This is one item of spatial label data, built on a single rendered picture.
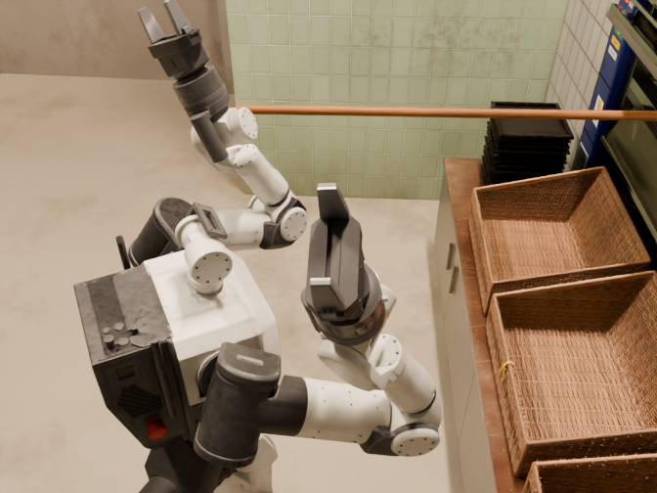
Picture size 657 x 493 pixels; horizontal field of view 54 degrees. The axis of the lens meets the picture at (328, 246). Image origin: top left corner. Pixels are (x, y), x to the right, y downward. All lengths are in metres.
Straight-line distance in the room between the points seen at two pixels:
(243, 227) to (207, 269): 0.35
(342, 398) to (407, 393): 0.11
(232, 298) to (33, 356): 2.09
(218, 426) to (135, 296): 0.28
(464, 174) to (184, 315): 2.04
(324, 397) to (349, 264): 0.36
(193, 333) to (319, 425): 0.24
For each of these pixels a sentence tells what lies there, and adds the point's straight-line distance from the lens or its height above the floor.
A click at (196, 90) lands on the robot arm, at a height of 1.61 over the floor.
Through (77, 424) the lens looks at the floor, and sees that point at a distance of 2.79.
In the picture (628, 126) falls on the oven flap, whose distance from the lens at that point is 2.53.
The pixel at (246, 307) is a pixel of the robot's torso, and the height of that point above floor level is 1.40.
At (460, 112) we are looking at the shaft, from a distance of 2.07.
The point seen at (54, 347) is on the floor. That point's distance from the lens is 3.10.
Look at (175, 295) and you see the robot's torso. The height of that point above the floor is 1.40.
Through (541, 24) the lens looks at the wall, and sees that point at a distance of 3.35.
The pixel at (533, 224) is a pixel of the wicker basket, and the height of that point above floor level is 0.59.
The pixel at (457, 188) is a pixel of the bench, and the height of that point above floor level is 0.58.
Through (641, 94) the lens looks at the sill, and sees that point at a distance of 2.44.
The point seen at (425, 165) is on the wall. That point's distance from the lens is 3.62.
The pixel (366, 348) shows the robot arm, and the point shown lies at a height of 1.52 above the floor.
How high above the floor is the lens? 2.13
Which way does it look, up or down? 39 degrees down
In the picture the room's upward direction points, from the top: straight up
